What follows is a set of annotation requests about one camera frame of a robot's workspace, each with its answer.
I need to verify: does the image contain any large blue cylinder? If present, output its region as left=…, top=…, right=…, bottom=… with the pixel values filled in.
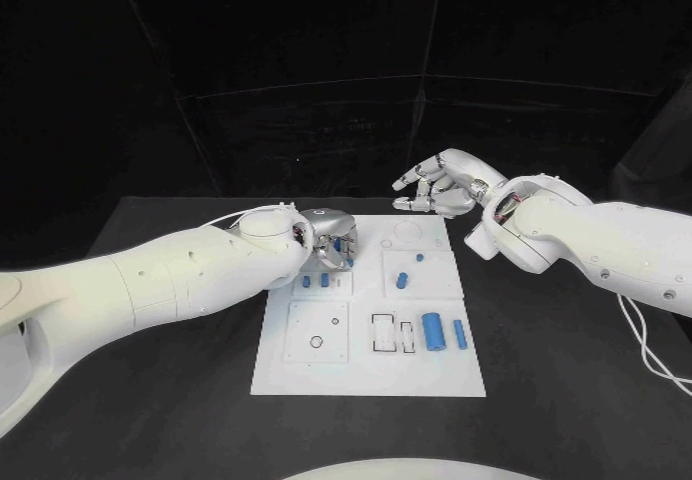
left=420, top=312, right=448, bottom=352

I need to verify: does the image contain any white cable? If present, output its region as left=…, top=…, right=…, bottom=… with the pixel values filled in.
left=200, top=202, right=298, bottom=231
left=616, top=292, right=692, bottom=397

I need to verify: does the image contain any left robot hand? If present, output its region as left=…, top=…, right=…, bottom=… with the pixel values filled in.
left=297, top=208, right=359, bottom=271

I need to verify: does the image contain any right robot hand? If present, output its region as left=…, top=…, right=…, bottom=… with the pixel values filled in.
left=391, top=147, right=510, bottom=220

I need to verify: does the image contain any white task board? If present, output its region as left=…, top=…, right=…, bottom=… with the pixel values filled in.
left=249, top=214, right=487, bottom=398

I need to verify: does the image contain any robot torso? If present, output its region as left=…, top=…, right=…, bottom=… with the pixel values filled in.
left=280, top=457, right=542, bottom=480

